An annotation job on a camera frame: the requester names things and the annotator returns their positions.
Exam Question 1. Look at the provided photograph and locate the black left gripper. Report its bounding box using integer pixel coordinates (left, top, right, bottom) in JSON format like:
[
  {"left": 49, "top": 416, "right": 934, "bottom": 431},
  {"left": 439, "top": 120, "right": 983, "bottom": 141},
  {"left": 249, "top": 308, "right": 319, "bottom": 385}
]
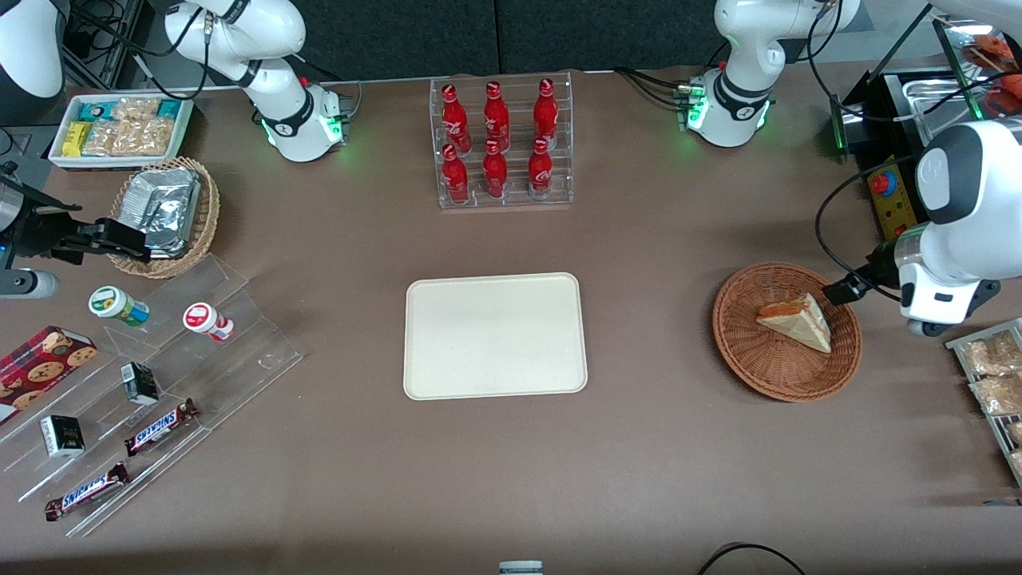
[{"left": 822, "top": 238, "right": 905, "bottom": 309}]

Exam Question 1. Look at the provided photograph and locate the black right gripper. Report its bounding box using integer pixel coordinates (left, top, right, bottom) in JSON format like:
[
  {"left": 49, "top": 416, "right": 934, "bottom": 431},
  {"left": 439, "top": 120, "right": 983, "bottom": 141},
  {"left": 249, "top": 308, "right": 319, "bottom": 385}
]
[{"left": 0, "top": 180, "right": 153, "bottom": 266}]

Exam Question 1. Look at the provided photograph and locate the triangular sandwich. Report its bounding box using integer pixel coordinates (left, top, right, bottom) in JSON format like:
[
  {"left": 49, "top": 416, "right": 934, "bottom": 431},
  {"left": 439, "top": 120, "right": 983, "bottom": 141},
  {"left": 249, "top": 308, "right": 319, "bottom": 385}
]
[{"left": 755, "top": 291, "right": 833, "bottom": 355}]

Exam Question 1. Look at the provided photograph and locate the light wicker basket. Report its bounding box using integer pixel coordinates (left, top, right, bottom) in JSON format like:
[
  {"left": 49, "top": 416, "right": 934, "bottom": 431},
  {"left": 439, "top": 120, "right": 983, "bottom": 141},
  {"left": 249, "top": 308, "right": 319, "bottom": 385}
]
[{"left": 108, "top": 156, "right": 222, "bottom": 280}]

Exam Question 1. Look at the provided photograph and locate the brown wicker basket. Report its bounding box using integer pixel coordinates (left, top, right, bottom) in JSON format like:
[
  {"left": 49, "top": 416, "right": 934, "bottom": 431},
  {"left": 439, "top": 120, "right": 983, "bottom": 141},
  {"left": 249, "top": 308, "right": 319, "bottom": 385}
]
[{"left": 711, "top": 262, "right": 864, "bottom": 403}]

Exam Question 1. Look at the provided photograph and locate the cream plastic tray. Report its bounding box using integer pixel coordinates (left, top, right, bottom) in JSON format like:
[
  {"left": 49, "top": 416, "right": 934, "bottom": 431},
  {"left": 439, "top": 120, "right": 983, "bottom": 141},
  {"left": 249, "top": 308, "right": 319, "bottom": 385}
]
[{"left": 403, "top": 272, "right": 589, "bottom": 401}]

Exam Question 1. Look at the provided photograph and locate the silver foil packet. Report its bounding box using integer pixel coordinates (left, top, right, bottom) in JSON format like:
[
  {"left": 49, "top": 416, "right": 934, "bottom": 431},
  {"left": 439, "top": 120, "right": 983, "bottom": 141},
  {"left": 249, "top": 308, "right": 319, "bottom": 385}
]
[{"left": 117, "top": 167, "right": 203, "bottom": 259}]

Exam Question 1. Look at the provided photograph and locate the green lid cup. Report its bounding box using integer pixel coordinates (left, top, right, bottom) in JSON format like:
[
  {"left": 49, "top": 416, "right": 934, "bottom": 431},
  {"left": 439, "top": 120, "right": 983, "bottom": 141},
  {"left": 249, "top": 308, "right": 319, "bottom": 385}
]
[{"left": 87, "top": 285, "right": 151, "bottom": 329}]

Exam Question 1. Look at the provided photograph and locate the white snack box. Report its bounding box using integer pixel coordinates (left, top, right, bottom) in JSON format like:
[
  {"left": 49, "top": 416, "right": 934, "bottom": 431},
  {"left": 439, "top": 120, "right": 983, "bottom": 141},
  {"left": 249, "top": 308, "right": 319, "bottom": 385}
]
[{"left": 47, "top": 93, "right": 196, "bottom": 171}]

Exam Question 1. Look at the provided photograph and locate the black food warmer case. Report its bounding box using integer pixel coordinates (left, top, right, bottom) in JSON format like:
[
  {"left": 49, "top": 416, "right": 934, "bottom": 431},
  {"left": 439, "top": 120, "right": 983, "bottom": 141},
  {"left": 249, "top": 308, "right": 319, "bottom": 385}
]
[{"left": 829, "top": 8, "right": 1022, "bottom": 242}]

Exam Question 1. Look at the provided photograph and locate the clear bag of crackers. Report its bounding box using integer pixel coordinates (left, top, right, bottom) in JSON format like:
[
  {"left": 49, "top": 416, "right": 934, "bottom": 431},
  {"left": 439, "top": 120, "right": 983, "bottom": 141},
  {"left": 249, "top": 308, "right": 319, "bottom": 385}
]
[
  {"left": 111, "top": 97, "right": 161, "bottom": 123},
  {"left": 112, "top": 117, "right": 176, "bottom": 157},
  {"left": 81, "top": 120, "right": 121, "bottom": 157}
]

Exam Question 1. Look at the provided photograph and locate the red lid cup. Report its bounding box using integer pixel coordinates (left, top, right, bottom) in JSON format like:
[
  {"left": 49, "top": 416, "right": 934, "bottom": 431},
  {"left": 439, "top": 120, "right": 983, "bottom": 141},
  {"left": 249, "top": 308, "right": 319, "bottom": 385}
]
[{"left": 182, "top": 301, "right": 236, "bottom": 343}]

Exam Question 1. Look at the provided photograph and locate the grey snack rack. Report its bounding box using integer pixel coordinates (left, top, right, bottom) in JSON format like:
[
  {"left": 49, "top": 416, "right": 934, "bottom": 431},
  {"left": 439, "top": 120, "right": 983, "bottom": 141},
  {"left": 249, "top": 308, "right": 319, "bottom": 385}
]
[{"left": 945, "top": 317, "right": 1022, "bottom": 489}]

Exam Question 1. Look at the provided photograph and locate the small black carton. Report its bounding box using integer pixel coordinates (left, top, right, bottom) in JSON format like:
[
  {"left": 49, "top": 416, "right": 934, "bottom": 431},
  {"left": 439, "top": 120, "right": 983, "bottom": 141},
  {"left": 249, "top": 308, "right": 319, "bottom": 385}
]
[
  {"left": 39, "top": 414, "right": 86, "bottom": 460},
  {"left": 120, "top": 361, "right": 161, "bottom": 407}
]

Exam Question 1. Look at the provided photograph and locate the red cookie box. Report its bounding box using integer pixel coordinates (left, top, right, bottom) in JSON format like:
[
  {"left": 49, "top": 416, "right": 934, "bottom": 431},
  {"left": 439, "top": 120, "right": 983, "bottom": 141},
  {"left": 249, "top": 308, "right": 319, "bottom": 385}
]
[{"left": 0, "top": 324, "right": 100, "bottom": 425}]

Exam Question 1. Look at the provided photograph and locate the clear bag of pastries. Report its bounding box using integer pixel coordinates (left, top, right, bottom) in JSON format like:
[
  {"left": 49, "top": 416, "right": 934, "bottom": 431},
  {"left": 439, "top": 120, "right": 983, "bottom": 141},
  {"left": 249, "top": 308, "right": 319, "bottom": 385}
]
[
  {"left": 960, "top": 331, "right": 1022, "bottom": 377},
  {"left": 968, "top": 373, "right": 1022, "bottom": 417}
]

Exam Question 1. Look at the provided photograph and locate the clear acrylic stepped display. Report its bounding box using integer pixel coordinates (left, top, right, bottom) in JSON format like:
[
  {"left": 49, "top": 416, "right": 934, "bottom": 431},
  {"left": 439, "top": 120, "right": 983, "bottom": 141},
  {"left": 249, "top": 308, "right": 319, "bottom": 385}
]
[{"left": 0, "top": 254, "right": 305, "bottom": 538}]

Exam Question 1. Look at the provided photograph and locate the snickers chocolate bar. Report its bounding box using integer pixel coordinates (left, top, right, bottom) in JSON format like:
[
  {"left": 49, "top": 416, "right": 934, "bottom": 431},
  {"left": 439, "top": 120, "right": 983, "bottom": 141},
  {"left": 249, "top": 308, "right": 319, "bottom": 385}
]
[
  {"left": 123, "top": 398, "right": 200, "bottom": 458},
  {"left": 43, "top": 462, "right": 131, "bottom": 522}
]

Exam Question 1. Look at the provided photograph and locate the steel warmer pan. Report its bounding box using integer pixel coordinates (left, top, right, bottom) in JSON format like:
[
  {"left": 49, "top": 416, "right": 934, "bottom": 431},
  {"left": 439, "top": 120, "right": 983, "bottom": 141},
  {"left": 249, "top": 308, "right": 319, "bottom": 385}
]
[{"left": 902, "top": 74, "right": 987, "bottom": 146}]

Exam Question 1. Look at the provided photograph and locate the orange fried skewer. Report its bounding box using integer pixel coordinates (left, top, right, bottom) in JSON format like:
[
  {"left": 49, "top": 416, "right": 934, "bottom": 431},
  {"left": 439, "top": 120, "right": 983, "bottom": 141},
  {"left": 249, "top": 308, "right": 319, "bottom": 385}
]
[
  {"left": 988, "top": 72, "right": 1022, "bottom": 114},
  {"left": 964, "top": 30, "right": 1016, "bottom": 71}
]

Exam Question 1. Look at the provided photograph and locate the red cola bottle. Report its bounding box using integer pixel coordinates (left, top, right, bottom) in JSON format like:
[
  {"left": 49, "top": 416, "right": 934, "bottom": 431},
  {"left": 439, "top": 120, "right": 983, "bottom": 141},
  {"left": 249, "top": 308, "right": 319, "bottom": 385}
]
[
  {"left": 533, "top": 77, "right": 560, "bottom": 149},
  {"left": 482, "top": 80, "right": 511, "bottom": 152},
  {"left": 527, "top": 137, "right": 554, "bottom": 200},
  {"left": 441, "top": 83, "right": 473, "bottom": 154},
  {"left": 441, "top": 143, "right": 471, "bottom": 205},
  {"left": 481, "top": 139, "right": 509, "bottom": 200}
]

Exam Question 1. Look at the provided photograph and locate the clear acrylic bottle rack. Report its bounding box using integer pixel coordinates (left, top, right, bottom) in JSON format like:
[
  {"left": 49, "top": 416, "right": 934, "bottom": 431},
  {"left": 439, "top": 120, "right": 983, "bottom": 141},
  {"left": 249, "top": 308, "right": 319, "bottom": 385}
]
[{"left": 429, "top": 71, "right": 575, "bottom": 211}]

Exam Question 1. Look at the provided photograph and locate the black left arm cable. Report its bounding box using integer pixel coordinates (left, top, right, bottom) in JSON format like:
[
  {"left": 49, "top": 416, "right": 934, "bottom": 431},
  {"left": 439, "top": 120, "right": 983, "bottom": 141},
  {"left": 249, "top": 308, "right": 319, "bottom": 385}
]
[{"left": 814, "top": 154, "right": 919, "bottom": 303}]

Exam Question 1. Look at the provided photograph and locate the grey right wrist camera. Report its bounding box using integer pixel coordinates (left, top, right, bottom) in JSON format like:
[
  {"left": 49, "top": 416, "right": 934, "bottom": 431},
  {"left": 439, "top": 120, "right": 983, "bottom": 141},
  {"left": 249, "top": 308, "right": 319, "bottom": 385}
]
[{"left": 0, "top": 269, "right": 60, "bottom": 301}]

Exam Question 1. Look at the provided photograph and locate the black cable loop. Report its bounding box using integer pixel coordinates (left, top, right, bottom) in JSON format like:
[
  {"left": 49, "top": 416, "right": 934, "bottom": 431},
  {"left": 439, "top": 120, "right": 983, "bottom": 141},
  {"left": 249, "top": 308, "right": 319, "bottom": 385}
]
[{"left": 695, "top": 542, "right": 808, "bottom": 575}]

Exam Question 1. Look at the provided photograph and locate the black base cable bundle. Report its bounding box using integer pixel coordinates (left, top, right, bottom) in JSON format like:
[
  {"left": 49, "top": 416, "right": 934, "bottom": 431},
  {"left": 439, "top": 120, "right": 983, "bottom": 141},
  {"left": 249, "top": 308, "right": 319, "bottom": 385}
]
[{"left": 613, "top": 65, "right": 697, "bottom": 111}]

